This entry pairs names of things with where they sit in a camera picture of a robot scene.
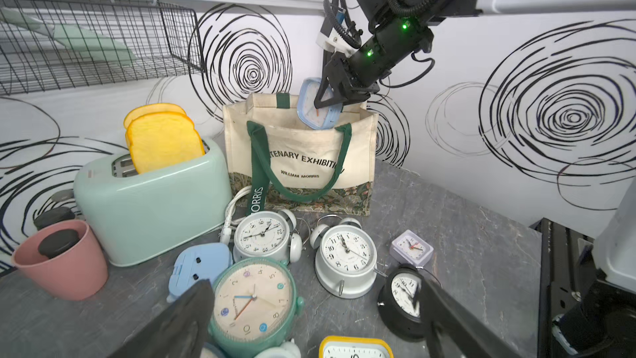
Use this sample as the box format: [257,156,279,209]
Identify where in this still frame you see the white twin bell clock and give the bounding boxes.
[233,209,303,265]

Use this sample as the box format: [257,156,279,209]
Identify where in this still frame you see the green round pastel clock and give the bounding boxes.
[208,258,305,357]

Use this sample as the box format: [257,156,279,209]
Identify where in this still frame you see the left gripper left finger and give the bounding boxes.
[111,281,215,358]

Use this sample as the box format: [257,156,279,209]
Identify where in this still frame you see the small lilac square clock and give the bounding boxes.
[389,230,434,268]

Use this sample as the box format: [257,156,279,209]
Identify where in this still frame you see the black twin bell clock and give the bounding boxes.
[377,265,425,341]

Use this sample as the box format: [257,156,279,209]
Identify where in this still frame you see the yellow toast slice back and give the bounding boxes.
[124,103,186,129]

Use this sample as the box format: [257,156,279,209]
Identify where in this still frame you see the yellow rectangular clock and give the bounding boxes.
[319,336,394,358]

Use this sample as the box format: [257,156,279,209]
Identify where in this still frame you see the light blue clock back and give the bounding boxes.
[167,243,233,303]

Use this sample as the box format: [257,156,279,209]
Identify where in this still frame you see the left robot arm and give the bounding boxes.
[116,208,635,357]

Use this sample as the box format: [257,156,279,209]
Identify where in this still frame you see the mint green toaster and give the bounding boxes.
[73,139,233,267]

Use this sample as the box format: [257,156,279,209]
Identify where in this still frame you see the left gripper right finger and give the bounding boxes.
[418,278,518,357]

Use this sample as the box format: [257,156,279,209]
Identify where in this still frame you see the light blue square clock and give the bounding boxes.
[296,77,344,131]

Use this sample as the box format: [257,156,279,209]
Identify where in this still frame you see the black wire basket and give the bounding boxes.
[1,0,203,96]

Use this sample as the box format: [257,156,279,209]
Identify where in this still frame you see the silver twin bell clock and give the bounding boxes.
[310,217,378,299]

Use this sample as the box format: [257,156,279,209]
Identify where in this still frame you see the yellow toast slice front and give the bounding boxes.
[126,112,205,174]

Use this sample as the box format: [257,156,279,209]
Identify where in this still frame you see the yellow toast slice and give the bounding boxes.
[126,112,205,174]
[124,103,186,129]

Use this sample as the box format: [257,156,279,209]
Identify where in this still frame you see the pink cup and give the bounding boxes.
[12,220,109,301]

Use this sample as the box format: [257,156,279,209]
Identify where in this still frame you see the cream canvas tote bag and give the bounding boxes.
[223,94,379,216]

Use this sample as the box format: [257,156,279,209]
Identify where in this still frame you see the white purple face clock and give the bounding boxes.
[254,339,301,358]

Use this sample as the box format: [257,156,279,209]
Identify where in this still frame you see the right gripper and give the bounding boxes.
[314,18,434,109]

